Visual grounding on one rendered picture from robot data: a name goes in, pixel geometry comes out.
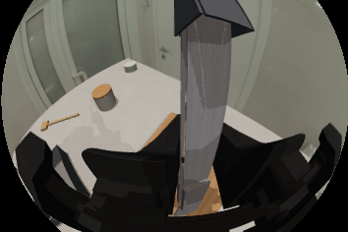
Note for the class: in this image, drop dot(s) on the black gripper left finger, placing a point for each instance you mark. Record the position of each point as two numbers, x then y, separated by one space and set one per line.
155 166

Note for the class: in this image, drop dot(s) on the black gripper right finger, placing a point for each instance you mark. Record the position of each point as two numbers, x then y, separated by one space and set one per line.
240 161

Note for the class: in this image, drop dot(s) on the wooden board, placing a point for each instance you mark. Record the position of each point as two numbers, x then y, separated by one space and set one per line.
212 199

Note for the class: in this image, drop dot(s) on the tan wooden paddle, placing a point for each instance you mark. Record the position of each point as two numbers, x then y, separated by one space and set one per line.
44 125

